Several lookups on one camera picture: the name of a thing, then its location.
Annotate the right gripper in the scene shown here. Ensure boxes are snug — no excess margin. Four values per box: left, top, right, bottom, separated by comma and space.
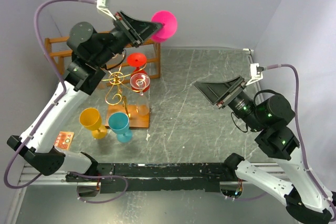
193, 74, 264, 131

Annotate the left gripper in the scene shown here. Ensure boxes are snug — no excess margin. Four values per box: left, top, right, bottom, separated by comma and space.
93, 9, 163, 67

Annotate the pink plastic wine glass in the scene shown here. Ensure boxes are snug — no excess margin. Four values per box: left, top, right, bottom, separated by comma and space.
151, 10, 178, 43

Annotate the clear flute glass two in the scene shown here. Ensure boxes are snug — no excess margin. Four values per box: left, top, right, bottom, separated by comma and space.
130, 73, 151, 94

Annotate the red plastic wine glass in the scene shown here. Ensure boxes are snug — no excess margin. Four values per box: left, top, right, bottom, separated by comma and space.
127, 52, 150, 92

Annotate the clear flute glass one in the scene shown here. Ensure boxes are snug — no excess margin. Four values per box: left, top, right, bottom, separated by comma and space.
136, 93, 150, 116

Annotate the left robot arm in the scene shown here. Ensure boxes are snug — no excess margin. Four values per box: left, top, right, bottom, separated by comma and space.
7, 11, 164, 182

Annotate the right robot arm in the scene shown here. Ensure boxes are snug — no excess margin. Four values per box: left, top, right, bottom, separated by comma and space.
194, 76, 335, 223

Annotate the orange wooden shelf rack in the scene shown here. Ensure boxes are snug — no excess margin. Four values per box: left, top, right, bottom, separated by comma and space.
44, 37, 161, 78

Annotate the blue plastic wine glass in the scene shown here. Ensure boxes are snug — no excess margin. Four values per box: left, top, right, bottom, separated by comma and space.
108, 112, 132, 143

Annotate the yellow plastic wine glass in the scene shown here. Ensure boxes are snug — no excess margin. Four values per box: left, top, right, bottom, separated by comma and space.
79, 108, 107, 139

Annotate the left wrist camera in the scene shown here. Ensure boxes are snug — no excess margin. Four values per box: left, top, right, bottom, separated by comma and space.
96, 0, 117, 21

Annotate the gold wire wine glass rack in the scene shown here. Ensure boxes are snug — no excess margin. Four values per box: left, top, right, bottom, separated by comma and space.
103, 67, 150, 129

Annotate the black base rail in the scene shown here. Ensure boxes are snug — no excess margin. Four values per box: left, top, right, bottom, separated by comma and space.
66, 163, 238, 193

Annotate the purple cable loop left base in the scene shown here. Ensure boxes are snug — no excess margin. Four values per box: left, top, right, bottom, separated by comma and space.
67, 172, 129, 205

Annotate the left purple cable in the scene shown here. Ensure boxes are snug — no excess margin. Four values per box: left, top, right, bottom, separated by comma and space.
4, 0, 98, 189

